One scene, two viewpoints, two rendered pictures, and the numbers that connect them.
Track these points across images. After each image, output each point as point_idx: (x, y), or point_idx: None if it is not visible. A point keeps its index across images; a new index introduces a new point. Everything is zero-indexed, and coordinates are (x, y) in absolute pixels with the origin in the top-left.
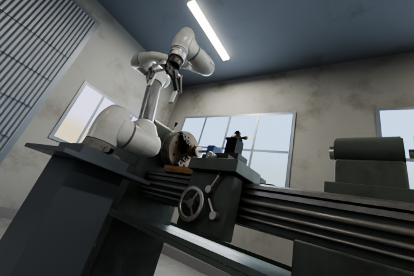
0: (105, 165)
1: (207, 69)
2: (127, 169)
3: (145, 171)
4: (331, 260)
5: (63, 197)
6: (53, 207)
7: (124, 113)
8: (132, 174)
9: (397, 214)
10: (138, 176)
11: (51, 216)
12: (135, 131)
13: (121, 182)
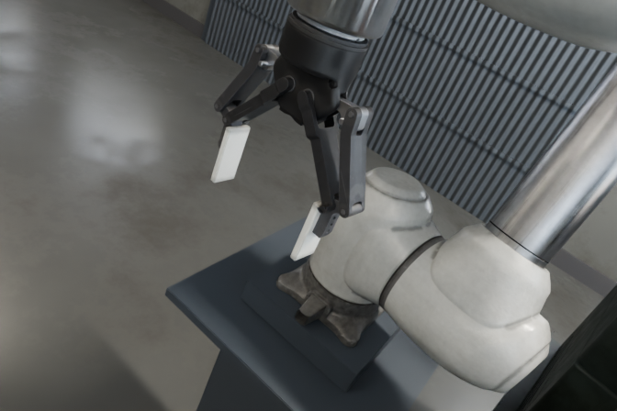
0: (231, 355)
1: (570, 19)
2: (573, 357)
3: (612, 405)
4: None
5: (227, 365)
6: (218, 373)
7: (369, 211)
8: (555, 383)
9: None
10: (579, 407)
11: (217, 385)
12: (398, 280)
13: (547, 383)
